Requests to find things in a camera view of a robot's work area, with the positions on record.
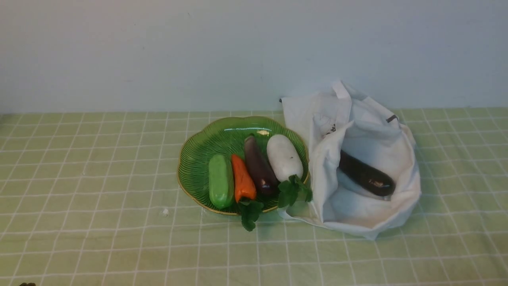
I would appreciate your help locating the orange carrot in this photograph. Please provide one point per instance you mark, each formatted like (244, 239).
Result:
(244, 187)

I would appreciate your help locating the green cucumber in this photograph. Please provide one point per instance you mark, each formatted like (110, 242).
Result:
(221, 181)

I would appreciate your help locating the white cloth bag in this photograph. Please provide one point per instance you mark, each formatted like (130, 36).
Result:
(347, 122)

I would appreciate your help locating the green radish leaves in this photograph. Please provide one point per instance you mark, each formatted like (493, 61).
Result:
(290, 189)

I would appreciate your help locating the green carrot leaves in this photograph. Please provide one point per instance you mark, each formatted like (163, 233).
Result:
(250, 211)

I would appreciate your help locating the dark purple eggplant from bag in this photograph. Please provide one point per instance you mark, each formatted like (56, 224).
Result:
(369, 178)

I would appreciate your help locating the green checkered tablecloth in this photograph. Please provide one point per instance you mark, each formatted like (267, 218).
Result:
(92, 199)

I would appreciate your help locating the white radish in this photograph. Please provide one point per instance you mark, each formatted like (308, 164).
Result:
(283, 158)

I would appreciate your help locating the dark purple eggplant on plate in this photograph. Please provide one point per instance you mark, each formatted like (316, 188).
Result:
(259, 168)

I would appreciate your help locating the green leaf-shaped plate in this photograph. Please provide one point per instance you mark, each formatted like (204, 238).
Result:
(226, 136)

